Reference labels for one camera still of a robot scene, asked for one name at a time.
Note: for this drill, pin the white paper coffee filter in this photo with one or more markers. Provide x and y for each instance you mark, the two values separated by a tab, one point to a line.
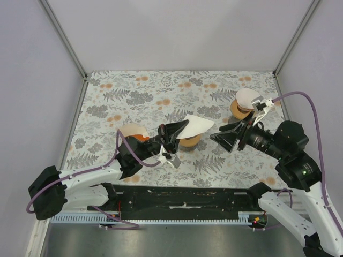
245	96

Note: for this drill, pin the wooden ring dripper holder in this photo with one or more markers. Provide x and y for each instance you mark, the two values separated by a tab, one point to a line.
238	111

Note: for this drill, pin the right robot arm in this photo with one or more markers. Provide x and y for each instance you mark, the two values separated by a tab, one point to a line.
319	235

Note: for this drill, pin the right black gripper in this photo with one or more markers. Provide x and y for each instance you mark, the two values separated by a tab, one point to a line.
227	140

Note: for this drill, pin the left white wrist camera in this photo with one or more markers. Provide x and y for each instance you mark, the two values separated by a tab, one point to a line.
172	159

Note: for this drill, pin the grey glass carafe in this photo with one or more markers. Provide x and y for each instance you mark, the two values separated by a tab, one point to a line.
233	120

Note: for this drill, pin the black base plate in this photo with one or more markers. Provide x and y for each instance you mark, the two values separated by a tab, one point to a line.
178	203

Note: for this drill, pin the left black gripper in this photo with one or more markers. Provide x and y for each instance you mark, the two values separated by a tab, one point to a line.
173	130

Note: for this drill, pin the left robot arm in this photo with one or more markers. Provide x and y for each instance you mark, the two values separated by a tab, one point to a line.
55	190

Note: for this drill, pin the light blue cable duct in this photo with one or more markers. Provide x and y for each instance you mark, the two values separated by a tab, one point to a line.
97	218

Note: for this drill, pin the orange coffee filter box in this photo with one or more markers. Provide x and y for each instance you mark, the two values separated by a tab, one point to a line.
136	131

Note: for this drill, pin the floral tablecloth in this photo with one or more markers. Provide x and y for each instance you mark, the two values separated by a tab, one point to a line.
151	98

